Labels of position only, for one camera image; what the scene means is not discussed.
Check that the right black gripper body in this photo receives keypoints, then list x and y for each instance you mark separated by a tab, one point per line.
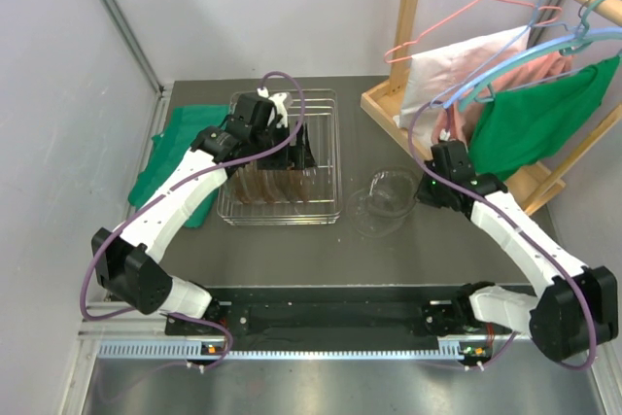
432	192

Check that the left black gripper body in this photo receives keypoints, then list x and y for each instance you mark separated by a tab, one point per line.
270	137

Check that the clear glass plate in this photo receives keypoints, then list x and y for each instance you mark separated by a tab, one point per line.
235	188
258	187
392	192
365	222
271	188

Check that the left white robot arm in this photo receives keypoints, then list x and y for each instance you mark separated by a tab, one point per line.
126	260

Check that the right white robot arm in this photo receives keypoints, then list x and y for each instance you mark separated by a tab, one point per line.
573	308

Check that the pink hanging garment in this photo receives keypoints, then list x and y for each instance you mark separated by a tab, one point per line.
462	124

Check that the green hanging garment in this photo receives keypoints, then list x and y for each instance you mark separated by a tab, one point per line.
521	127

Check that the white hanging garment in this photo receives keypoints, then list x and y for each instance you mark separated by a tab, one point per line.
434	71

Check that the folded green t-shirt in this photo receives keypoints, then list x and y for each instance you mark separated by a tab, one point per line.
170	145

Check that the light blue plastic hanger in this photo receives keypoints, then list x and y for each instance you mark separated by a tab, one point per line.
469	91

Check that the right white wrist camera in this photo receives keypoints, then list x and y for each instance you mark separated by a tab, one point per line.
445	135

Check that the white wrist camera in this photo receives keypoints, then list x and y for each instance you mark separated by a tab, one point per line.
282	102
445	135

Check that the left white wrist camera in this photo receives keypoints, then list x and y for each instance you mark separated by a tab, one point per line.
282	102

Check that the wire dish rack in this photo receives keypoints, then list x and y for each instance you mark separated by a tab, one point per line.
324	207

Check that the pink wire hanger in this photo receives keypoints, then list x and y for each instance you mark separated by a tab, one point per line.
543	15

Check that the aluminium frame profile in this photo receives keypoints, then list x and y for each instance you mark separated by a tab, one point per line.
119	20

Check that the slotted cable duct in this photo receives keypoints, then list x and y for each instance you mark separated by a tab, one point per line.
207	350

